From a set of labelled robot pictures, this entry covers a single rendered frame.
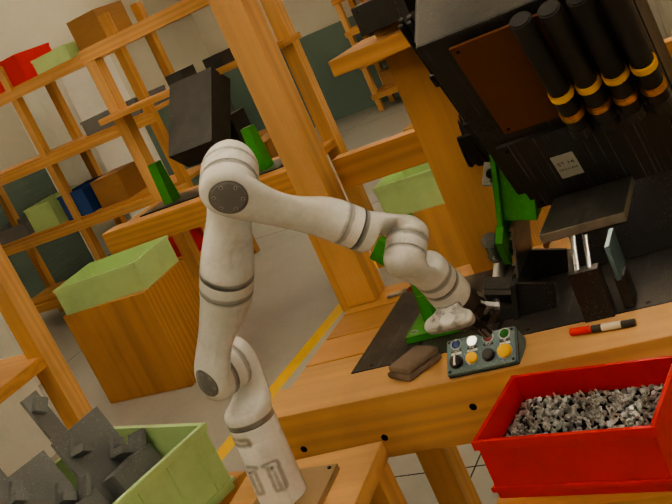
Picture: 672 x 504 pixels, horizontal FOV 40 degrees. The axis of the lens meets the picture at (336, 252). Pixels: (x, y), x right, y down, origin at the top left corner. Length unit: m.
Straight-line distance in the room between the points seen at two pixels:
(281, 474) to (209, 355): 0.28
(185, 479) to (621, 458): 0.95
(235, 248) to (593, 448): 0.65
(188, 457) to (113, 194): 5.84
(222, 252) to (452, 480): 1.48
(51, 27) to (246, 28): 9.44
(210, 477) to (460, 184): 0.94
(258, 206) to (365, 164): 1.13
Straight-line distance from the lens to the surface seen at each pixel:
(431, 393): 1.92
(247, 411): 1.72
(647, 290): 1.97
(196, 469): 2.09
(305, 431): 2.08
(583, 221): 1.76
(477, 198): 2.37
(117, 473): 2.19
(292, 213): 1.43
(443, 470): 2.81
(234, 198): 1.40
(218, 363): 1.64
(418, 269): 1.50
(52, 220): 8.26
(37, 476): 2.20
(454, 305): 1.62
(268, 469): 1.76
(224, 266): 1.52
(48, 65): 7.70
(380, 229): 1.49
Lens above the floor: 1.69
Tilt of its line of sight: 15 degrees down
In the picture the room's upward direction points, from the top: 25 degrees counter-clockwise
